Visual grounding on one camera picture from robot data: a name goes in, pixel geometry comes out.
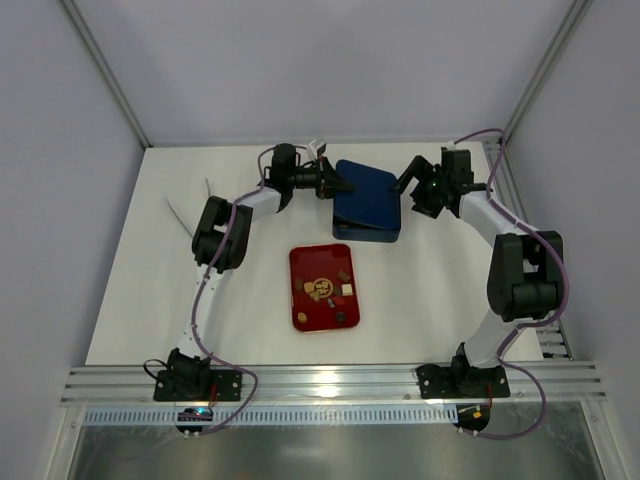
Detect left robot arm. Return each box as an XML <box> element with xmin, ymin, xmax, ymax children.
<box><xmin>153</xmin><ymin>141</ymin><xmax>355</xmax><ymax>402</ymax></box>

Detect aluminium front rail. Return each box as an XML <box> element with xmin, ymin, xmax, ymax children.
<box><xmin>60</xmin><ymin>360</ymin><xmax>607</xmax><ymax>406</ymax></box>

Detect black mounting plate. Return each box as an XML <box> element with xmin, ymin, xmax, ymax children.
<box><xmin>416</xmin><ymin>364</ymin><xmax>511</xmax><ymax>399</ymax></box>
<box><xmin>153</xmin><ymin>367</ymin><xmax>242</xmax><ymax>402</ymax></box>

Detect right aluminium corner post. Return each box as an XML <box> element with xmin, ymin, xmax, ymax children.
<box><xmin>501</xmin><ymin>0</ymin><xmax>593</xmax><ymax>145</ymax></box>

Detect left aluminium corner post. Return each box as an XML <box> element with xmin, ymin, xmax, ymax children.
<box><xmin>58</xmin><ymin>0</ymin><xmax>153</xmax><ymax>149</ymax></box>

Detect blue chocolate tin box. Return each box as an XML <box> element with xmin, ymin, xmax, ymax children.
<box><xmin>332</xmin><ymin>217</ymin><xmax>401</xmax><ymax>243</ymax></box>

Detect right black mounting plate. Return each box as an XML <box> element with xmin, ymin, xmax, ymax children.
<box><xmin>416</xmin><ymin>364</ymin><xmax>511</xmax><ymax>399</ymax></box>

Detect aluminium corner post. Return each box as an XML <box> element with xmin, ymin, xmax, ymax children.
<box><xmin>501</xmin><ymin>0</ymin><xmax>593</xmax><ymax>145</ymax></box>
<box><xmin>58</xmin><ymin>0</ymin><xmax>153</xmax><ymax>149</ymax></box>

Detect blue tin lid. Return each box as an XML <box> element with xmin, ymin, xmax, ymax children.
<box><xmin>333</xmin><ymin>159</ymin><xmax>401</xmax><ymax>237</ymax></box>

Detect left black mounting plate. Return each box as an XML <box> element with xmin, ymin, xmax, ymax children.
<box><xmin>153</xmin><ymin>367</ymin><xmax>242</xmax><ymax>402</ymax></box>

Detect red lacquer tray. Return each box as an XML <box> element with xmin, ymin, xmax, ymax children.
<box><xmin>288</xmin><ymin>243</ymin><xmax>361</xmax><ymax>333</ymax></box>

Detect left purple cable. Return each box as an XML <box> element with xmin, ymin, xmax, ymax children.
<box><xmin>191</xmin><ymin>144</ymin><xmax>311</xmax><ymax>434</ymax></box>

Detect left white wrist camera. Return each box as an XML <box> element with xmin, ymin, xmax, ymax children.
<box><xmin>306</xmin><ymin>139</ymin><xmax>327</xmax><ymax>161</ymax></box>

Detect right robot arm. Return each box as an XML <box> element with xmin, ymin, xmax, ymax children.
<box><xmin>391</xmin><ymin>149</ymin><xmax>568</xmax><ymax>399</ymax></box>

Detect slotted cable duct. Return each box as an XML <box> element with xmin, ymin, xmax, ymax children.
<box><xmin>83</xmin><ymin>403</ymin><xmax>458</xmax><ymax>428</ymax></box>

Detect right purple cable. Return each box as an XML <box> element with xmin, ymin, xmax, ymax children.
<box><xmin>447</xmin><ymin>128</ymin><xmax>570</xmax><ymax>440</ymax></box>

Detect purple cable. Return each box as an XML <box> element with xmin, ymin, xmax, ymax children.
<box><xmin>447</xmin><ymin>128</ymin><xmax>570</xmax><ymax>440</ymax></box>
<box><xmin>191</xmin><ymin>144</ymin><xmax>311</xmax><ymax>434</ymax></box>

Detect metal serving tongs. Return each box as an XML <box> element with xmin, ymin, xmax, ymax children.
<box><xmin>163</xmin><ymin>177</ymin><xmax>212</xmax><ymax>239</ymax></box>

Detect right aluminium side rail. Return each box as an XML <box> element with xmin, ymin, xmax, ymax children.
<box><xmin>482</xmin><ymin>138</ymin><xmax>574</xmax><ymax>361</ymax></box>

